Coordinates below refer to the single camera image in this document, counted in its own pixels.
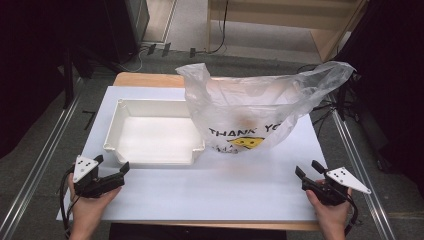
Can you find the white plastic bin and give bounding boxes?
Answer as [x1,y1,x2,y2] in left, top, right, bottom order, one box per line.
[102,97,206,167]

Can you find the person's right hand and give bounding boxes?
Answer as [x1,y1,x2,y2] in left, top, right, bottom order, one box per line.
[305,179,353,231]

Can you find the wooden shelf frame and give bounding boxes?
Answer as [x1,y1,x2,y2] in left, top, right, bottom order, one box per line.
[206,0,370,64]

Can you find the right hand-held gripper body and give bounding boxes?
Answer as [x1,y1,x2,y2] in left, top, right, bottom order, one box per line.
[312,166,372,207]

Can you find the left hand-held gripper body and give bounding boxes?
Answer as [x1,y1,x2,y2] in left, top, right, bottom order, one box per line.
[72,154,116,199]

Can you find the white floor cable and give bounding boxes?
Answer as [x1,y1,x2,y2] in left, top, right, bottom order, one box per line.
[123,46,150,74]

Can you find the translucent printed plastic bag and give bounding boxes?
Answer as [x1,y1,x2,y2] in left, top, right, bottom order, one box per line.
[175,60,356,155]

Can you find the metal floor rail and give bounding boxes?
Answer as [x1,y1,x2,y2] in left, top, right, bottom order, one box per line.
[0,78,83,240]
[328,93,398,240]

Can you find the black metal stand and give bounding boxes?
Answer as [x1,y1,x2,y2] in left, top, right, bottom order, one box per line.
[62,46,75,110]

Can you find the black floor cable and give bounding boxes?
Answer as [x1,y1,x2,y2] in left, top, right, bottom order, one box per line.
[195,0,230,55]

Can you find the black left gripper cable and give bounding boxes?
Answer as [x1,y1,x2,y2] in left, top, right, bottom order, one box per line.
[58,165,77,240]

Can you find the black cabinet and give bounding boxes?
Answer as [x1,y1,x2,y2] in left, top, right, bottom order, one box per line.
[103,0,151,65]

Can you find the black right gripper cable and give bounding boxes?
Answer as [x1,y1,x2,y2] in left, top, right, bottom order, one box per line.
[344,194,360,236]

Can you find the black stand legs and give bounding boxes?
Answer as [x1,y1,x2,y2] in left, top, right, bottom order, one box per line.
[296,64,362,136]

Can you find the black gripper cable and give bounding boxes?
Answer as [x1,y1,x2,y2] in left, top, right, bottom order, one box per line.
[344,194,360,236]
[58,165,77,240]

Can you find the black curtain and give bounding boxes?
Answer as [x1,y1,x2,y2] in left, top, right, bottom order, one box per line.
[333,0,424,189]
[0,0,113,159]

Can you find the person's left hand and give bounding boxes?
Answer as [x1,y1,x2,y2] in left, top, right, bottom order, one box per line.
[67,173,123,224]

